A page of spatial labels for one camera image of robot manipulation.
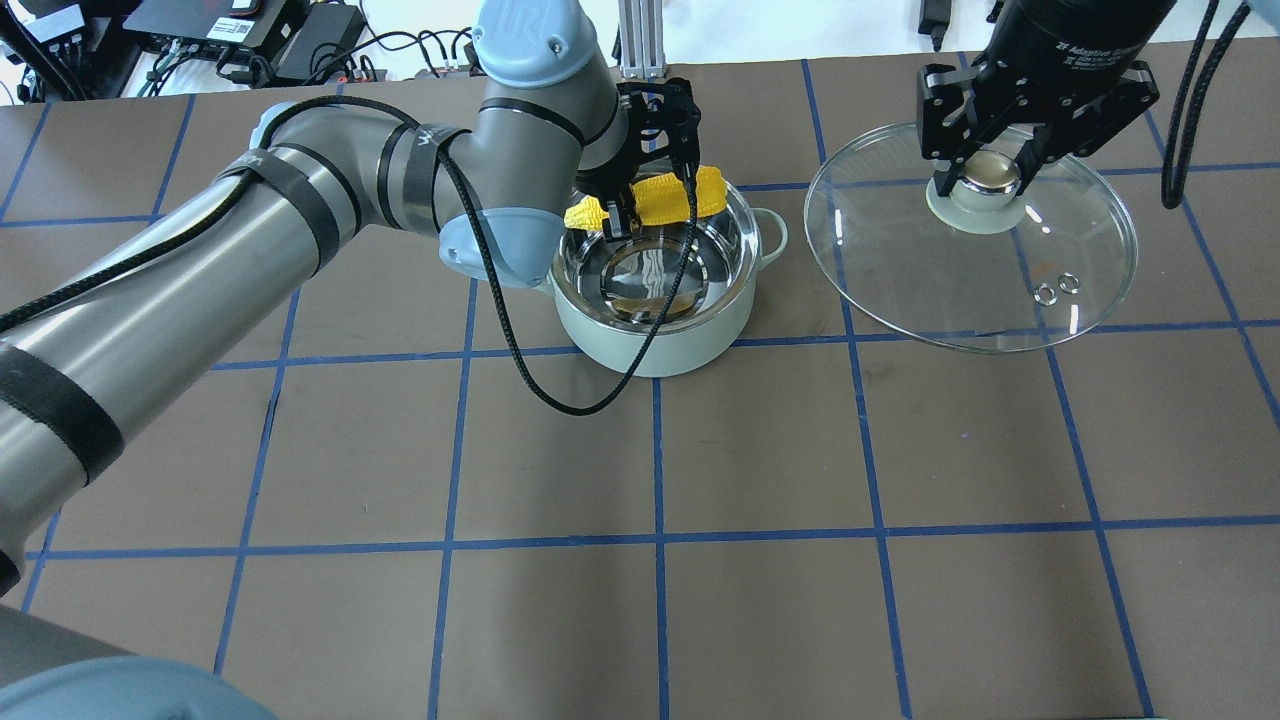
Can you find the glass pot lid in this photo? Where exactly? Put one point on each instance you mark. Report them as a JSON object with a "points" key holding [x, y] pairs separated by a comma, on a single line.
{"points": [[1000, 265]]}

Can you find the black power adapter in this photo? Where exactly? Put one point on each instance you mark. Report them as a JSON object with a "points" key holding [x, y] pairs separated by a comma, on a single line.
{"points": [[327, 31]]}

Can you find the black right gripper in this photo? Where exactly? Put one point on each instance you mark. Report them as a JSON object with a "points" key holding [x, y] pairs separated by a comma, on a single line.
{"points": [[1075, 38]]}

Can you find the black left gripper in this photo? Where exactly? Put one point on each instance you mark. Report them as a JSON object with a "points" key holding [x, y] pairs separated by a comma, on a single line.
{"points": [[607, 188]]}

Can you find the pale green cooking pot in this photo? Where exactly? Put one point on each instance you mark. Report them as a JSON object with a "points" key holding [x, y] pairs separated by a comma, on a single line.
{"points": [[674, 297]]}

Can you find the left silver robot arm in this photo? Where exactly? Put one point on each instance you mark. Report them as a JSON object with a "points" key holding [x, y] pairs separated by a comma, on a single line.
{"points": [[91, 364]]}

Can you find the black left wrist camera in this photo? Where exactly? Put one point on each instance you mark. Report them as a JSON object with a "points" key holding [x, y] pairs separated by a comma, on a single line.
{"points": [[662, 123]]}

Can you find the yellow corn cob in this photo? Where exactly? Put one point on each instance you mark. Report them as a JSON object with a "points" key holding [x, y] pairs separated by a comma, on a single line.
{"points": [[660, 200]]}

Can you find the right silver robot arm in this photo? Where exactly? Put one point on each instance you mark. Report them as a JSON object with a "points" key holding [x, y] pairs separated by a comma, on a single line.
{"points": [[1071, 70]]}

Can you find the aluminium frame post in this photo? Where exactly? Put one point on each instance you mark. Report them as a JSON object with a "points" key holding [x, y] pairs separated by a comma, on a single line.
{"points": [[641, 40]]}

